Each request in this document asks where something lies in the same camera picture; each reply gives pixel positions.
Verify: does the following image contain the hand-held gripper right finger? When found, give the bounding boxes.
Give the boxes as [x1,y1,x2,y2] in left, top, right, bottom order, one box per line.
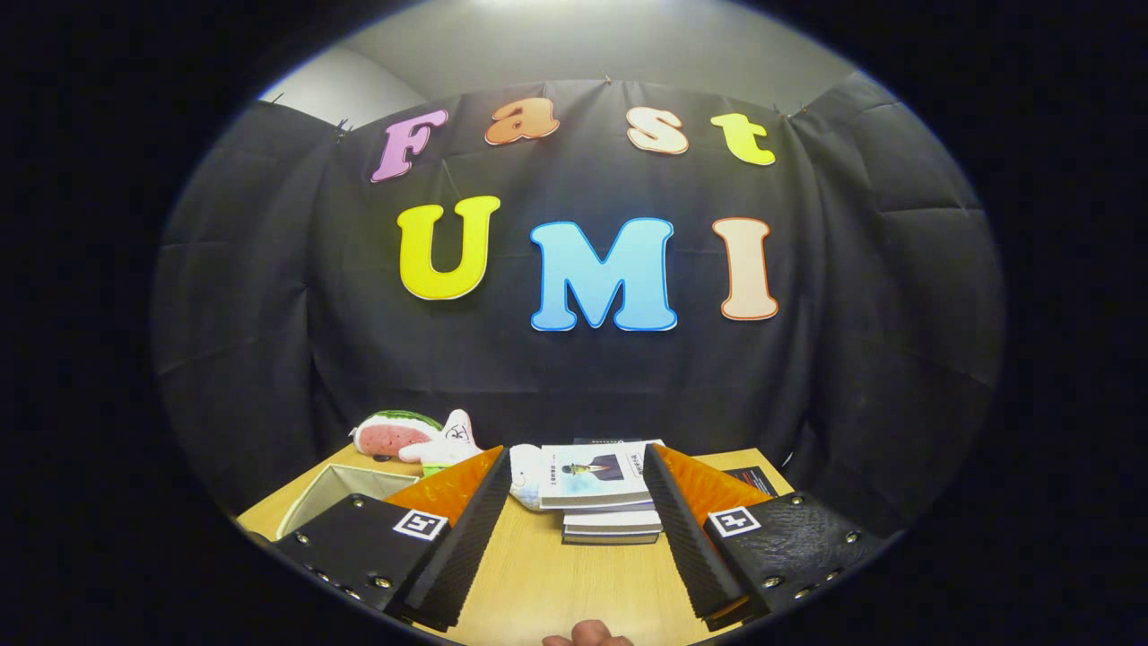
[641,442,884,629]

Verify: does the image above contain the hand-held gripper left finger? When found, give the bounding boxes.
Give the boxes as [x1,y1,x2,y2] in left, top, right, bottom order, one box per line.
[269,444,514,632]

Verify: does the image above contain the grey fabric storage box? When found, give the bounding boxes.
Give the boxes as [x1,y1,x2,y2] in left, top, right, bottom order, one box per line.
[274,462,422,539]

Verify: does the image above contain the thick white book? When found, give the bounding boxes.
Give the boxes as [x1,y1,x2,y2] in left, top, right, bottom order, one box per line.
[562,508,665,532]

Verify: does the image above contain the dark-covered white book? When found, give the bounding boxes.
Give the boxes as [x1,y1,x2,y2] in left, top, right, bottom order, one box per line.
[561,526,662,546]

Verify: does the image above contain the black book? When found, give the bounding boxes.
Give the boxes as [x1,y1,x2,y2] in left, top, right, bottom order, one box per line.
[722,465,779,499]

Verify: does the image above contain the white and blue plush toy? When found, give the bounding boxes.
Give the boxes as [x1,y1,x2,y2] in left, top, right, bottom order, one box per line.
[508,444,548,512]

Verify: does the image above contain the pink starfish plush toy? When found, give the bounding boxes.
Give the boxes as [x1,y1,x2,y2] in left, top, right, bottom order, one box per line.
[397,409,485,476]

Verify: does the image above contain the white book with portrait cover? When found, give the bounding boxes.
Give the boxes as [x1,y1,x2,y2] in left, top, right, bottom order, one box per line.
[538,440,666,511]

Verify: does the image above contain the watermelon slice plush toy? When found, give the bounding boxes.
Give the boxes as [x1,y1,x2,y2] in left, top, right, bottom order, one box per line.
[350,410,445,460]

